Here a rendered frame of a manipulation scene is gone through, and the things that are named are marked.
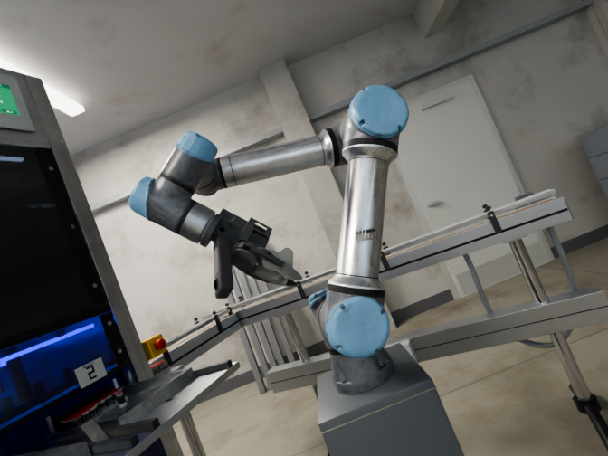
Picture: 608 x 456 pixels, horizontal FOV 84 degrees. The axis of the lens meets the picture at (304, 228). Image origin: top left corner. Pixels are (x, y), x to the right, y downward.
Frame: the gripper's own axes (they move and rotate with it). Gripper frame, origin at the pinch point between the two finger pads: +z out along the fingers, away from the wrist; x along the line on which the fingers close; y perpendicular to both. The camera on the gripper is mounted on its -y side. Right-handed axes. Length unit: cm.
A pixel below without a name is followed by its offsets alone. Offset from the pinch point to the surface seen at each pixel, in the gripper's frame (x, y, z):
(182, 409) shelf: 38.4, -22.5, -6.2
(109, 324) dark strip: 72, -3, -39
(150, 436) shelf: 33.9, -30.1, -10.2
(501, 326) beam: 35, 49, 99
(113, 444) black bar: 36, -34, -16
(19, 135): 49, 33, -95
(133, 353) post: 78, -7, -27
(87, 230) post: 64, 20, -63
